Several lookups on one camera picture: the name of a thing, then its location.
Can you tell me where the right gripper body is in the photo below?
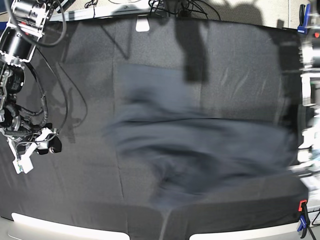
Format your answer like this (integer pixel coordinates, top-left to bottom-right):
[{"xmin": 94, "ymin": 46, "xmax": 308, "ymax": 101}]
[{"xmin": 7, "ymin": 127, "xmax": 62, "ymax": 174}]

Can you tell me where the dark blue t-shirt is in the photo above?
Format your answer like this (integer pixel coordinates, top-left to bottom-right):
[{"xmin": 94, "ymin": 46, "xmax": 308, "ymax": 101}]
[{"xmin": 109, "ymin": 64, "xmax": 298, "ymax": 210}]

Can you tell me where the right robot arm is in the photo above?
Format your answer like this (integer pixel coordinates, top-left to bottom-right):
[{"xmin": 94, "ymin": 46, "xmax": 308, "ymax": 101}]
[{"xmin": 0, "ymin": 0, "xmax": 67, "ymax": 174}]

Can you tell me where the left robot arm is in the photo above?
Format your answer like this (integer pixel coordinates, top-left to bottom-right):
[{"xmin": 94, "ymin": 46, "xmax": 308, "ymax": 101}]
[{"xmin": 290, "ymin": 0, "xmax": 320, "ymax": 179}]

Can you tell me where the white tab on cloth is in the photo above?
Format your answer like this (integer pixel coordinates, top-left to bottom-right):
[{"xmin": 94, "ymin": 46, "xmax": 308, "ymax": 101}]
[{"xmin": 135, "ymin": 16, "xmax": 150, "ymax": 33}]

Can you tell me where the black table cloth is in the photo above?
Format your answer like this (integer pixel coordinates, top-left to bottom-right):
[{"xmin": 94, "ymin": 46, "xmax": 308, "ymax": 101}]
[{"xmin": 0, "ymin": 18, "xmax": 308, "ymax": 240}]

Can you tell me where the blue orange clamp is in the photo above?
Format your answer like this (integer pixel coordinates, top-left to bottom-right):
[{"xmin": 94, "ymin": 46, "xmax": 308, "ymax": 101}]
[{"xmin": 297, "ymin": 199, "xmax": 316, "ymax": 240}]

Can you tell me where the blue clamp top right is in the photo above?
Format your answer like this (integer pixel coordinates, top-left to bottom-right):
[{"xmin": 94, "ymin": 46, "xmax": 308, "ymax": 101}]
[{"xmin": 297, "ymin": 3, "xmax": 311, "ymax": 35}]

